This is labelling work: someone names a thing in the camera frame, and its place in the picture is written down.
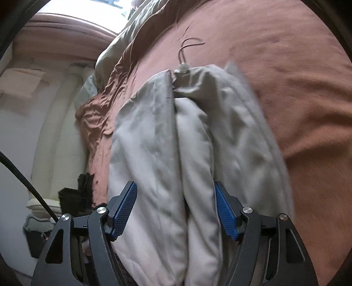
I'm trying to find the beige zip jacket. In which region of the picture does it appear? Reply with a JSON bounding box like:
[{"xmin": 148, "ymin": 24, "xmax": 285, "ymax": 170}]
[{"xmin": 109, "ymin": 62, "xmax": 294, "ymax": 285}]

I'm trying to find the black garment on bed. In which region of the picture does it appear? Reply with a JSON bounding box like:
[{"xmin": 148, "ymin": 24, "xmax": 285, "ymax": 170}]
[{"xmin": 59, "ymin": 173, "xmax": 107, "ymax": 217}]

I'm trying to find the cream padded headboard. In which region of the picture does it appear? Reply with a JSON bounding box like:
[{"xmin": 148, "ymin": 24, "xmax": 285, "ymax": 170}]
[{"xmin": 30, "ymin": 66, "xmax": 94, "ymax": 217}]

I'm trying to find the pale green pillow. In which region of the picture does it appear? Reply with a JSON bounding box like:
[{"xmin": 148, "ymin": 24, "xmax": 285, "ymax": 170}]
[{"xmin": 74, "ymin": 75, "xmax": 98, "ymax": 111}]

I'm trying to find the rust brown bed blanket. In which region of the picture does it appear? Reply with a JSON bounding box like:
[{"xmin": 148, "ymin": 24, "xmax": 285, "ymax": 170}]
[{"xmin": 76, "ymin": 1, "xmax": 351, "ymax": 285}]

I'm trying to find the pink curtain left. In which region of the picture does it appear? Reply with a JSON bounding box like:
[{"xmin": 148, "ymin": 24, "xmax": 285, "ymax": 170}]
[{"xmin": 13, "ymin": 13, "xmax": 117, "ymax": 62}]

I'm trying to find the olive beige duvet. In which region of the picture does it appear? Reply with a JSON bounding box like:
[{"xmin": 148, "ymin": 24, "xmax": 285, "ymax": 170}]
[{"xmin": 94, "ymin": 0, "xmax": 167, "ymax": 92}]

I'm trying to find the black cable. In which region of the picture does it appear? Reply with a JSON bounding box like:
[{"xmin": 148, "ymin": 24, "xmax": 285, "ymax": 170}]
[{"xmin": 0, "ymin": 150, "xmax": 60, "ymax": 224}]

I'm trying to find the cream cloth on wall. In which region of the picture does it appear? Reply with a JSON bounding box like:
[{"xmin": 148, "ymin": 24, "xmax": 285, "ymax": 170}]
[{"xmin": 0, "ymin": 68, "xmax": 45, "ymax": 99}]

